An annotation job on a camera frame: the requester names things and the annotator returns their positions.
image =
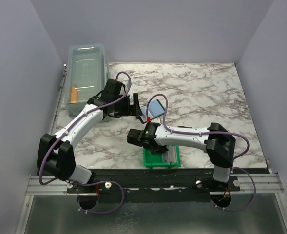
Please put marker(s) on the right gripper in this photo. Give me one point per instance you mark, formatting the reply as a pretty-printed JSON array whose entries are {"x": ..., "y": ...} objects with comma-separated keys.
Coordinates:
[{"x": 162, "y": 149}]

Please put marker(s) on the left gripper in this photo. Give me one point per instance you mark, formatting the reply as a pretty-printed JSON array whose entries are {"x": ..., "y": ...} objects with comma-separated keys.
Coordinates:
[{"x": 129, "y": 110}]

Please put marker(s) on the green plastic bin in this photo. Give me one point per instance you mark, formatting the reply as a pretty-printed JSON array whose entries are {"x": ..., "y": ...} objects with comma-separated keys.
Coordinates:
[{"x": 155, "y": 161}]

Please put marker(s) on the black leather card holder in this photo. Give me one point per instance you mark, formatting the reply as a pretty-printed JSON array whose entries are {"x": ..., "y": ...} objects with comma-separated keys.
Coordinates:
[{"x": 155, "y": 110}]

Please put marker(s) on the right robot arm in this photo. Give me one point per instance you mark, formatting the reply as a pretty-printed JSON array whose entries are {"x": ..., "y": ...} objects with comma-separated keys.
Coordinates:
[{"x": 215, "y": 140}]

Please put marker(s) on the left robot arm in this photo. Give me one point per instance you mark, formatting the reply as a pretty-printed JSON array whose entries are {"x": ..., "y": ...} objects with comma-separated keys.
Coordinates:
[{"x": 56, "y": 152}]

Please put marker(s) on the stack of silver cards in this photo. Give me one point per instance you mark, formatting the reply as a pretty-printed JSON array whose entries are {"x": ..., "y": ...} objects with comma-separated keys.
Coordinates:
[{"x": 170, "y": 156}]

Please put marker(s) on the clear plastic storage box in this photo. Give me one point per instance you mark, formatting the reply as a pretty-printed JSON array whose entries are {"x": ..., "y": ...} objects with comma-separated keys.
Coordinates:
[{"x": 88, "y": 70}]

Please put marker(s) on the orange tool in box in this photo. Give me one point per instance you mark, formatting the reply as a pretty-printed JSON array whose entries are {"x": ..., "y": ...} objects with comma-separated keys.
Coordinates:
[{"x": 73, "y": 98}]

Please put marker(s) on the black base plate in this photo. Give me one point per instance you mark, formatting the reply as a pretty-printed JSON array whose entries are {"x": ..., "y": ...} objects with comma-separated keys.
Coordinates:
[{"x": 161, "y": 185}]

